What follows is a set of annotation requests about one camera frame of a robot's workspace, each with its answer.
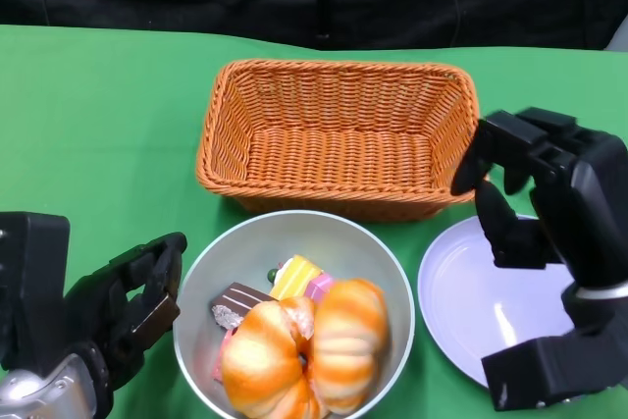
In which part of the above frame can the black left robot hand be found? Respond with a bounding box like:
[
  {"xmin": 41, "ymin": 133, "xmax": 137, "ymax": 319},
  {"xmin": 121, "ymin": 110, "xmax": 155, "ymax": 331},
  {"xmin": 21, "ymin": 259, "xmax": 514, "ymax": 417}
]
[{"xmin": 61, "ymin": 231, "xmax": 188, "ymax": 391}]

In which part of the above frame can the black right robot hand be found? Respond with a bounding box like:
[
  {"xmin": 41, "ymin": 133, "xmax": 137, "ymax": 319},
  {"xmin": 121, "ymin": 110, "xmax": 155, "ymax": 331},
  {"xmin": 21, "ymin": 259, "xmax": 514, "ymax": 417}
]
[{"xmin": 449, "ymin": 107, "xmax": 628, "ymax": 288}]

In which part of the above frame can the salmon pink cake slice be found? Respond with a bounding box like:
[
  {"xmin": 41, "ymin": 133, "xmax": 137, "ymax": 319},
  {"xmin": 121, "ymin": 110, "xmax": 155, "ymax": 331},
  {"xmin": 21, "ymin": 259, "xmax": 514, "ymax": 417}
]
[{"xmin": 211, "ymin": 328, "xmax": 241, "ymax": 384}]

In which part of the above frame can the chocolate layered cake slice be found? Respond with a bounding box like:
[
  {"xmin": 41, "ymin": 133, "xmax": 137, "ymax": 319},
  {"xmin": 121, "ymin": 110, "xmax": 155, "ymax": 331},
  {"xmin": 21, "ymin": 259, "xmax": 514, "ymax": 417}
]
[{"xmin": 210, "ymin": 281, "xmax": 279, "ymax": 331}]

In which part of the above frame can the orange striped bread ring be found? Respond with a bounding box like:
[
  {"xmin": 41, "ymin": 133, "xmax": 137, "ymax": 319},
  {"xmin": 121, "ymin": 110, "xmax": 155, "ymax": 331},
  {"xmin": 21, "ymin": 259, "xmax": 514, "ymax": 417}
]
[
  {"xmin": 311, "ymin": 278, "xmax": 392, "ymax": 416},
  {"xmin": 220, "ymin": 295, "xmax": 325, "ymax": 419}
]

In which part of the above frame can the yellow layered cake slice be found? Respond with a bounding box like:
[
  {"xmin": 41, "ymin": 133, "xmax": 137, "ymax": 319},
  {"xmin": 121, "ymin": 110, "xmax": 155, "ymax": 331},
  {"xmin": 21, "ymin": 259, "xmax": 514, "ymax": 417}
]
[{"xmin": 268, "ymin": 254, "xmax": 325, "ymax": 301}]

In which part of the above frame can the pale grey-green bowl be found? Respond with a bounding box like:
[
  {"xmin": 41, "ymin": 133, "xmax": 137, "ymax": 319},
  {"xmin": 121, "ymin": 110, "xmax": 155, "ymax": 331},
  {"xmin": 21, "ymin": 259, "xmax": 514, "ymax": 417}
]
[{"xmin": 172, "ymin": 210, "xmax": 417, "ymax": 419}]

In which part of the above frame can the magenta pink cake slice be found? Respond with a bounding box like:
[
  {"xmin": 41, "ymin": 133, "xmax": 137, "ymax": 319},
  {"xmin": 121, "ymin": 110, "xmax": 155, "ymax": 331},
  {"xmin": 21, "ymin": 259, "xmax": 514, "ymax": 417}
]
[{"xmin": 304, "ymin": 274, "xmax": 338, "ymax": 303}]

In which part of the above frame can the lavender round plate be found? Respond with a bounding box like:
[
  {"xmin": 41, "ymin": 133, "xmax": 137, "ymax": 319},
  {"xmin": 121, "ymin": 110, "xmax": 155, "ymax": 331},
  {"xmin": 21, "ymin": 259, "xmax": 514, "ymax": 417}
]
[{"xmin": 416, "ymin": 215, "xmax": 590, "ymax": 391}]

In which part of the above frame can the orange wicker basket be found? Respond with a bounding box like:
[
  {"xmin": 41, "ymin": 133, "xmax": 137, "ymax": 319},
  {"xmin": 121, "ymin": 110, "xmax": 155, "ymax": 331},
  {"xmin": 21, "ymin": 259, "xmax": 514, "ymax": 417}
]
[{"xmin": 194, "ymin": 58, "xmax": 487, "ymax": 224}]

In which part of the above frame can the green tablecloth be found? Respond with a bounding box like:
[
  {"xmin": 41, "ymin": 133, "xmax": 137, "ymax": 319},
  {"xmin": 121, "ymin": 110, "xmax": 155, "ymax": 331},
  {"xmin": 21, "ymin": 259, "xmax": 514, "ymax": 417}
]
[{"xmin": 0, "ymin": 24, "xmax": 628, "ymax": 419}]

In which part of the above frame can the black left wrist camera housing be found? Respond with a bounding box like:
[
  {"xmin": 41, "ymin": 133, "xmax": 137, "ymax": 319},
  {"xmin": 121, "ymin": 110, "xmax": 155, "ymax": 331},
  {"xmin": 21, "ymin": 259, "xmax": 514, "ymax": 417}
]
[{"xmin": 0, "ymin": 211, "xmax": 71, "ymax": 371}]

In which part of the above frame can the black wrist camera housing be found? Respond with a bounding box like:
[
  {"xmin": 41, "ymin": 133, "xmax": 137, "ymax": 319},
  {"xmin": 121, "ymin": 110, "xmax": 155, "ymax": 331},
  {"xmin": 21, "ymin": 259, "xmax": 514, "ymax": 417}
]
[
  {"xmin": 0, "ymin": 211, "xmax": 71, "ymax": 371},
  {"xmin": 480, "ymin": 325, "xmax": 628, "ymax": 413}
]

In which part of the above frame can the black right wrist camera housing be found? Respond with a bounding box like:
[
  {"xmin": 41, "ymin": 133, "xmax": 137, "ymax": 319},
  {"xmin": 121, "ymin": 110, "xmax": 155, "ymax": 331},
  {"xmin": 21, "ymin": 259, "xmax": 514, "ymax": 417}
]
[{"xmin": 480, "ymin": 325, "xmax": 628, "ymax": 413}]

